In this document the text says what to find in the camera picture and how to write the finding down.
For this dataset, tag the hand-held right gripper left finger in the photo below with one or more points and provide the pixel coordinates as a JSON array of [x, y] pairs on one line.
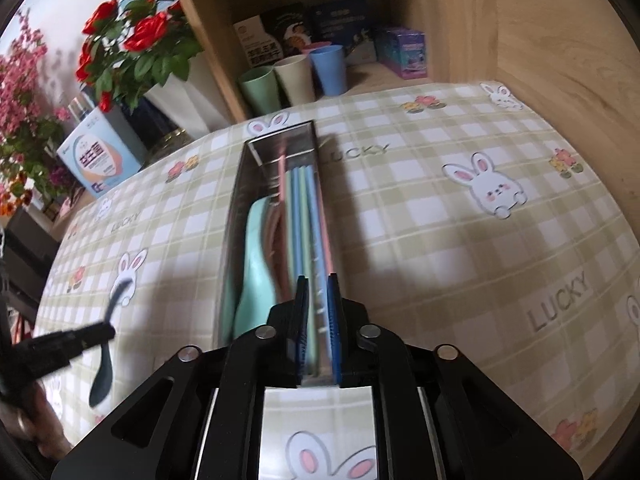
[[301, 330]]

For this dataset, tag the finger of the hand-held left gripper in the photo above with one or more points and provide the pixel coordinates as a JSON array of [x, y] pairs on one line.
[[75, 340]]

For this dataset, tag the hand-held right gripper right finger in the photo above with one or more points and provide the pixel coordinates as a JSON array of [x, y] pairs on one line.
[[334, 330]]

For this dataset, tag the blue spoon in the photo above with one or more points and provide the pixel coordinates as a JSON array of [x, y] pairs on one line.
[[102, 380]]

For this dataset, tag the teal spoon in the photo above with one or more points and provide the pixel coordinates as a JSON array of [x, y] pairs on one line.
[[255, 270]]

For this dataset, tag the pink chopstick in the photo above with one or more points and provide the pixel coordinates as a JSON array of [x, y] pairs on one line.
[[282, 180], [326, 240]]

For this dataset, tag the beige spoon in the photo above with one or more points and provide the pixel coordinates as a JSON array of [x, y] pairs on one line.
[[274, 225]]

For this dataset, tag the green chopstick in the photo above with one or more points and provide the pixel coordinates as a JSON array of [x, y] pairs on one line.
[[305, 220]]

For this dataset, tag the blue chopstick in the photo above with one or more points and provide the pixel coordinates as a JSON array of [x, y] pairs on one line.
[[296, 220], [314, 220]]

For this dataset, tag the perforated steel utensil tray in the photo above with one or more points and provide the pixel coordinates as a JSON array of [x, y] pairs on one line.
[[237, 220]]

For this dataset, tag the person's left hand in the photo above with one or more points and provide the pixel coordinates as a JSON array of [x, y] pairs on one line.
[[47, 430]]

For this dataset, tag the black chair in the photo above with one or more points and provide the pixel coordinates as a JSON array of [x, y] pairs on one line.
[[30, 250]]

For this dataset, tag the checked rabbit print tablecloth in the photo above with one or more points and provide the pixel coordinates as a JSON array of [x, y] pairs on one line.
[[450, 240]]

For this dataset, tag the blue white carton box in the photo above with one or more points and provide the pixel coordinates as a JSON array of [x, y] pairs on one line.
[[95, 155]]

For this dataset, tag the gold metal tray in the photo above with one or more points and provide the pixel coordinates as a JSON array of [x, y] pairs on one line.
[[170, 142]]

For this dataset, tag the dark blue box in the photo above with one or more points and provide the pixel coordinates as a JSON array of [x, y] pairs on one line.
[[147, 120]]

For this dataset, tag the steel cup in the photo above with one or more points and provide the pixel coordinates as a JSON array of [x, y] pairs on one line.
[[80, 107]]

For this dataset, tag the pink blossom flower arrangement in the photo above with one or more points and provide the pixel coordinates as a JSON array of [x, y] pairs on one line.
[[20, 110]]

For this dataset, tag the green cup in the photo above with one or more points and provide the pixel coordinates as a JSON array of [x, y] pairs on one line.
[[260, 92]]

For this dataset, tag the beige cup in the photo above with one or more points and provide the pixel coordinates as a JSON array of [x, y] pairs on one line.
[[295, 80]]

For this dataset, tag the blue cup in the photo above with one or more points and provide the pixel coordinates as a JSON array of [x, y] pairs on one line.
[[329, 70]]

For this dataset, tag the pink cup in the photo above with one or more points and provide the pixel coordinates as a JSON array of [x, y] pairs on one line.
[[312, 47]]

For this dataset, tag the wooden shelf unit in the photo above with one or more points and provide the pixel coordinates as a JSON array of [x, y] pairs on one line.
[[215, 60]]

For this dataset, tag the purple box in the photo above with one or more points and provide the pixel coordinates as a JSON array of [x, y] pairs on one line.
[[405, 52]]

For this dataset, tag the white food carton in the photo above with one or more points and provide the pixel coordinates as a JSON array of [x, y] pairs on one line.
[[255, 40]]

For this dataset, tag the dark snack package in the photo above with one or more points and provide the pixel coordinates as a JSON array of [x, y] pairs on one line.
[[287, 25]]

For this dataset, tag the blue snack package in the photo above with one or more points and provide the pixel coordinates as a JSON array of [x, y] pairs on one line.
[[340, 20]]

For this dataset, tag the red rose plant white pot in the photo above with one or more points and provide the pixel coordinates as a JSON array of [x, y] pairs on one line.
[[145, 35]]

